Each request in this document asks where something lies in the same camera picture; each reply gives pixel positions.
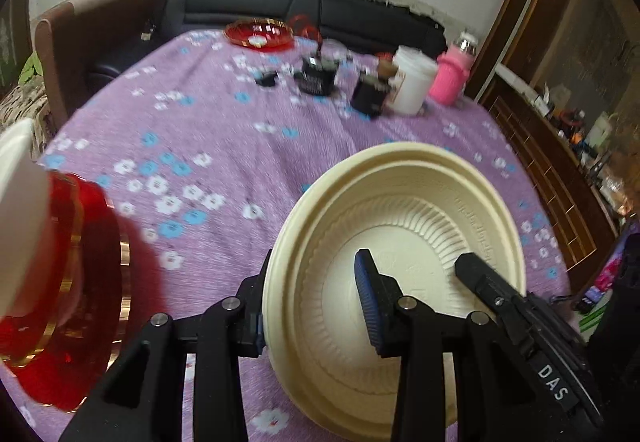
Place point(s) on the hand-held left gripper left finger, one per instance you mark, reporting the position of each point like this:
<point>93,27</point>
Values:
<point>247,322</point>

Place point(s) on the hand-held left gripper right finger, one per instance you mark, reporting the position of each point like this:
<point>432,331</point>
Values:
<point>367,302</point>

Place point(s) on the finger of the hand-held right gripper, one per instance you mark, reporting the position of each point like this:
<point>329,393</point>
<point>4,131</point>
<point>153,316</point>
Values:
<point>487,279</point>

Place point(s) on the cream plastic bowl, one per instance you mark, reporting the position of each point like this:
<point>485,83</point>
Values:
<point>400,212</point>

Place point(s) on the red plate with gold print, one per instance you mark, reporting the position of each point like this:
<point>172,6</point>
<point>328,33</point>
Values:
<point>100,322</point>

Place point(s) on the large white bowl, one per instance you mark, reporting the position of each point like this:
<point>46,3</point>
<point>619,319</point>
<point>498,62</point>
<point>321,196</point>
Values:
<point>20,222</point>

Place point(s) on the purple floral tablecloth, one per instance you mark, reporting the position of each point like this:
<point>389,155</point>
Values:
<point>215,132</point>

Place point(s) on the plain black motor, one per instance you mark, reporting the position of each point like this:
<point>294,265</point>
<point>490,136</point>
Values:
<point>370,97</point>

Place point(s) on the bottle with pink sleeve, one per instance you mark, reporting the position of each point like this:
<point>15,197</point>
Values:
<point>450,77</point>

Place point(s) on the white plastic tub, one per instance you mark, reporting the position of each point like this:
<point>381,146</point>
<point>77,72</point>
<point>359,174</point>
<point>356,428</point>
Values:
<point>412,82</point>

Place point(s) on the black motor with label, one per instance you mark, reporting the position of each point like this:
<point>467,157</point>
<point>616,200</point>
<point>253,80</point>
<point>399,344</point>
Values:
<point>319,77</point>

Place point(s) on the black power adapter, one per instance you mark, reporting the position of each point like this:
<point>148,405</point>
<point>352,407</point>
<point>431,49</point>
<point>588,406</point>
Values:
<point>266,78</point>

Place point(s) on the wooden sideboard cabinet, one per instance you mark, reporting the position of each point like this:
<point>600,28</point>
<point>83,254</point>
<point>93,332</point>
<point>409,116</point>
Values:
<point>565,47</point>

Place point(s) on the clear round lid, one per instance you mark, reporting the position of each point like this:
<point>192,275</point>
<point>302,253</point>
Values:
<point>335,47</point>

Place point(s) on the red ribbon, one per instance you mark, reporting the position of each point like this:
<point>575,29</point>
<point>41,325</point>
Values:
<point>302,24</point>

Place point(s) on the small red plate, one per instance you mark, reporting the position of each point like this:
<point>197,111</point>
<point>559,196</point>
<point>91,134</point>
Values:
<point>250,33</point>

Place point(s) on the patterned cushion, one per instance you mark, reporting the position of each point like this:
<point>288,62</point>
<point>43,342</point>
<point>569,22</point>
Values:
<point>22,112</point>

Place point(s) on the black leather sofa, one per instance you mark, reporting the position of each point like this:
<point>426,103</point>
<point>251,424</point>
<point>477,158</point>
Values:
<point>240,2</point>

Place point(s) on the brown upholstered chair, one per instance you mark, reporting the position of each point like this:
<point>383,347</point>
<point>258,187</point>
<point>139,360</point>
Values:
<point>90,37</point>

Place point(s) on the green cloth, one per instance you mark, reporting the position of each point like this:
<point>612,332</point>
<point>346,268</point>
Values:
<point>31,67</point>

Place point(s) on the dark wooden door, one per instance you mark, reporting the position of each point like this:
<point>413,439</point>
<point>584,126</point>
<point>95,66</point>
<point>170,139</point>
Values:
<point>12,37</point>

